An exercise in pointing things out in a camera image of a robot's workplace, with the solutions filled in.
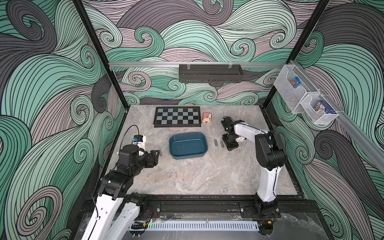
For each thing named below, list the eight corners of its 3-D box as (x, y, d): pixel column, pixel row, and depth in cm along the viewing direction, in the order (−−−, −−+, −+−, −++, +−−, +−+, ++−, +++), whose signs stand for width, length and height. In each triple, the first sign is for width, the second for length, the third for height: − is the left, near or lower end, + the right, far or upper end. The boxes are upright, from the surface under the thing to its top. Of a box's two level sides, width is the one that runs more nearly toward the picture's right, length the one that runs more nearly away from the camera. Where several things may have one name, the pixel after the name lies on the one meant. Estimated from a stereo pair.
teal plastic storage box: (168, 159, 93) (167, 155, 89) (170, 136, 104) (169, 132, 100) (207, 159, 93) (208, 155, 89) (205, 136, 105) (206, 132, 100)
